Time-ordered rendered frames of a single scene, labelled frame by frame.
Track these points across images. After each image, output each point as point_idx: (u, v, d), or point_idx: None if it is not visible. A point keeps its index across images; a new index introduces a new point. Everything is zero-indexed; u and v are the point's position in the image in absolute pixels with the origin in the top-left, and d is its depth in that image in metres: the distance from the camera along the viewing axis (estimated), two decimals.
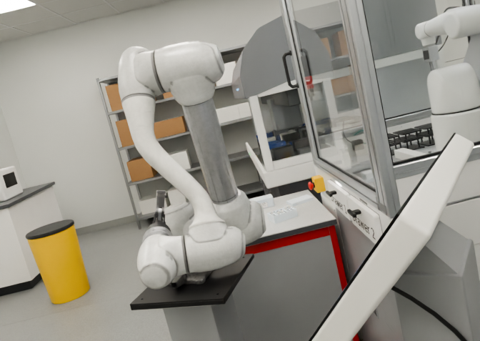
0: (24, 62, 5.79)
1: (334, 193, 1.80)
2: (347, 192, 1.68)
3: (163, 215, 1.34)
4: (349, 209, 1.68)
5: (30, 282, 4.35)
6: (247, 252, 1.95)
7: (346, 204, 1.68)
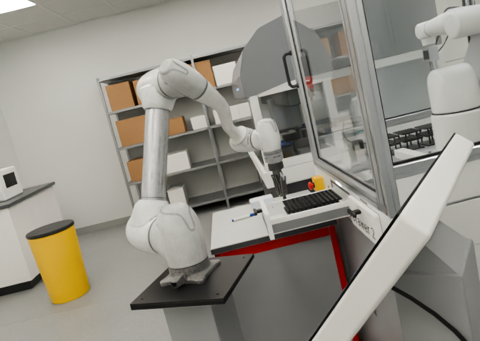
0: (24, 62, 5.79)
1: (260, 211, 1.79)
2: (267, 212, 1.67)
3: (278, 181, 2.08)
4: (269, 229, 1.67)
5: (30, 282, 4.35)
6: (247, 252, 1.95)
7: (266, 223, 1.68)
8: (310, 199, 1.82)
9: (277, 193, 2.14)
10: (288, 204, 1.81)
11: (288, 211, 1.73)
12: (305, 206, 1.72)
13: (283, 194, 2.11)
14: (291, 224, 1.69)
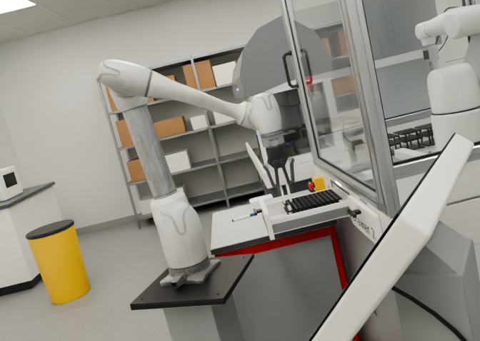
0: (24, 62, 5.79)
1: (260, 211, 1.79)
2: (267, 212, 1.67)
3: (285, 167, 1.72)
4: (269, 229, 1.67)
5: (30, 282, 4.35)
6: (247, 252, 1.95)
7: (266, 223, 1.68)
8: (310, 199, 1.82)
9: (274, 186, 1.73)
10: (288, 204, 1.81)
11: (288, 211, 1.73)
12: (305, 206, 1.72)
13: (287, 184, 1.74)
14: (291, 224, 1.69)
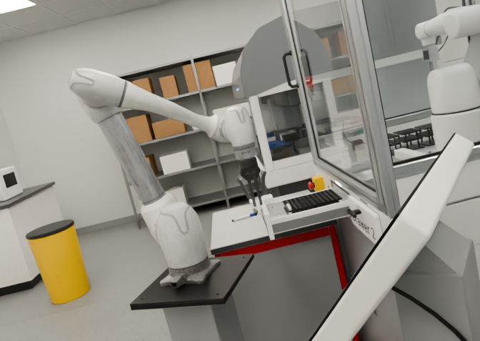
0: (24, 62, 5.79)
1: None
2: (267, 212, 1.67)
3: (256, 179, 1.75)
4: (269, 229, 1.67)
5: (30, 282, 4.35)
6: (247, 252, 1.95)
7: (266, 223, 1.68)
8: (310, 199, 1.82)
9: (249, 198, 1.76)
10: (288, 204, 1.81)
11: (288, 211, 1.73)
12: (305, 206, 1.72)
13: (257, 196, 1.77)
14: (291, 224, 1.69)
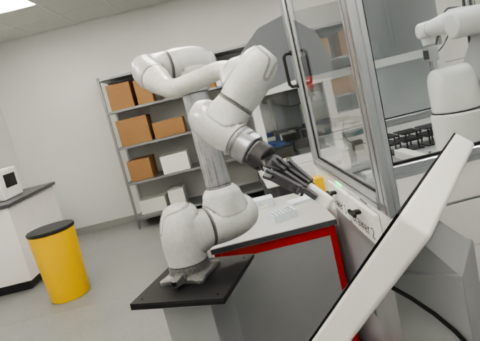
0: (24, 62, 5.79)
1: (334, 193, 1.80)
2: (347, 192, 1.68)
3: (288, 166, 1.10)
4: (349, 209, 1.68)
5: (30, 282, 4.35)
6: (247, 252, 1.95)
7: (346, 204, 1.68)
8: None
9: (302, 186, 1.04)
10: None
11: None
12: None
13: (308, 186, 1.07)
14: None
